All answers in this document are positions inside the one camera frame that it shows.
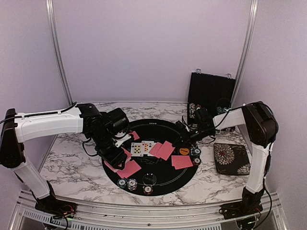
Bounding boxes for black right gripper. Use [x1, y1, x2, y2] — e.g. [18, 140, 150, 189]
[172, 126, 213, 148]

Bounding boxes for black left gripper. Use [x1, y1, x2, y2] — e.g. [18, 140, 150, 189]
[90, 130, 128, 170]

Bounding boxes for orange big blind button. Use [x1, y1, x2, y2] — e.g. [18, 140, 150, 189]
[179, 148, 190, 156]

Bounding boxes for red playing card deck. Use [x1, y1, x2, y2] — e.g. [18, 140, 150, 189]
[104, 148, 132, 173]

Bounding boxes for dealt red card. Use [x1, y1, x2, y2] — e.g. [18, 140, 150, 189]
[117, 170, 133, 179]
[123, 160, 142, 174]
[171, 155, 193, 170]
[149, 142, 163, 158]
[157, 141, 175, 161]
[129, 131, 140, 140]

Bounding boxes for red pip face-up card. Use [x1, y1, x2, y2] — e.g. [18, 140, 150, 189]
[141, 141, 152, 154]

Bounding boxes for clear round dealer button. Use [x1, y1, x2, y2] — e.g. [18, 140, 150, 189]
[142, 173, 157, 185]

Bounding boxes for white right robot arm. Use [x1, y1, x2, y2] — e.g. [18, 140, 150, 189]
[172, 101, 279, 215]

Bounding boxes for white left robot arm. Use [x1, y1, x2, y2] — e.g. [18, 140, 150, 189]
[0, 103, 132, 213]

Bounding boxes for round black poker mat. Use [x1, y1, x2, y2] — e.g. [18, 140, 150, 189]
[101, 119, 200, 197]

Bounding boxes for green chips in case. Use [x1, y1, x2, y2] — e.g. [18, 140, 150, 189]
[216, 106, 228, 115]

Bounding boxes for black floral rectangular tray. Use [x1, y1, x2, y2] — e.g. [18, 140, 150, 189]
[213, 143, 250, 176]

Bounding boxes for black poker chip case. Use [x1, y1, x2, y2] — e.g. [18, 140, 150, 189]
[187, 72, 236, 128]

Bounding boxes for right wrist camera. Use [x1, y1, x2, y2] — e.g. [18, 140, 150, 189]
[194, 108, 214, 129]

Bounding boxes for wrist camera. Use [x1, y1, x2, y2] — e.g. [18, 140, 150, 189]
[107, 108, 129, 135]
[194, 108, 214, 129]

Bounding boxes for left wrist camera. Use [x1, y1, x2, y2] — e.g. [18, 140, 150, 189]
[107, 108, 129, 135]

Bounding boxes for aluminium front rail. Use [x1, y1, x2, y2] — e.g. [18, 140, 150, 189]
[9, 191, 288, 230]

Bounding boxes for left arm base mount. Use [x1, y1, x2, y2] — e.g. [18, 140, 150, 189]
[31, 190, 77, 218]

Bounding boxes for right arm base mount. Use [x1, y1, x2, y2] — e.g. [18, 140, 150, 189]
[219, 197, 263, 219]

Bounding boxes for right aluminium frame post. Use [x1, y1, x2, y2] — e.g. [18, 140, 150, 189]
[231, 0, 259, 105]

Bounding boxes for aluminium frame post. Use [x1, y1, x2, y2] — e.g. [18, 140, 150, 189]
[231, 0, 259, 105]
[46, 0, 73, 104]

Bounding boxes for left aluminium frame post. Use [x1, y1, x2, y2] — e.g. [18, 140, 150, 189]
[46, 0, 73, 104]

